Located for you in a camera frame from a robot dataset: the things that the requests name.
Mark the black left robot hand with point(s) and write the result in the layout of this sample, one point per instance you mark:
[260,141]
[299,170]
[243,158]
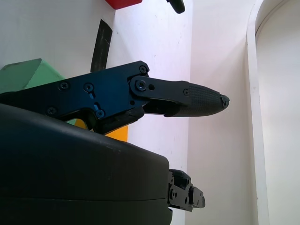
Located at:
[178,5]

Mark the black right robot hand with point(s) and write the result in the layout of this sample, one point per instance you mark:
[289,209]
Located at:
[70,168]

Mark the red wooden block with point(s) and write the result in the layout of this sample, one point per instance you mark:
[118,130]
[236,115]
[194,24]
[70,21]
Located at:
[122,3]

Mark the yellow wooden block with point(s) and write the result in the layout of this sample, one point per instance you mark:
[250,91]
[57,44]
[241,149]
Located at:
[119,134]

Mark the green wooden block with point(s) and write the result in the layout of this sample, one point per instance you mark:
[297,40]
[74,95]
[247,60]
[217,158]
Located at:
[44,72]

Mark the black tape strip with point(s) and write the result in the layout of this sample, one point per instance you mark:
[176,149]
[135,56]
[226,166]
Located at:
[101,47]

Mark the white wall moulding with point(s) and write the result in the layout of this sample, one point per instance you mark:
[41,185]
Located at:
[254,117]

